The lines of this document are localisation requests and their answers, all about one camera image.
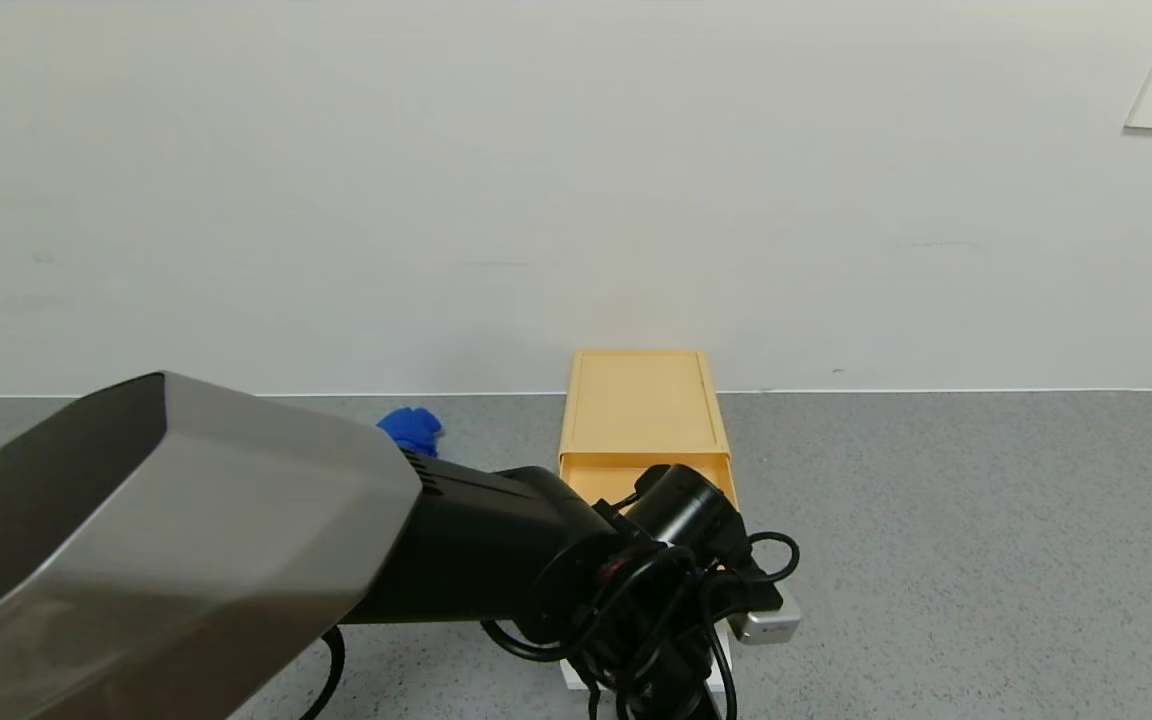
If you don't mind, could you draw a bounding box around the yellow drawer cabinet housing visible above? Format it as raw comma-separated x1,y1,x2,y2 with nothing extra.
558,349,733,463

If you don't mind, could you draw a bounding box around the blue rolled cloth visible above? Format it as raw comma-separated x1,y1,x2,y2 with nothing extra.
377,406,444,459

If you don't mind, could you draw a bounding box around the black looped wrist cable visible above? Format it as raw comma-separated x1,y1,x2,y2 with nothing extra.
481,548,739,720

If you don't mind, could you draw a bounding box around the black camera cable loop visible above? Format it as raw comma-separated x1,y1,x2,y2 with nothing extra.
744,532,801,587

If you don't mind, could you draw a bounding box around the long black arm cable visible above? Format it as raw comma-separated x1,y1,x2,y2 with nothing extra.
298,625,348,720

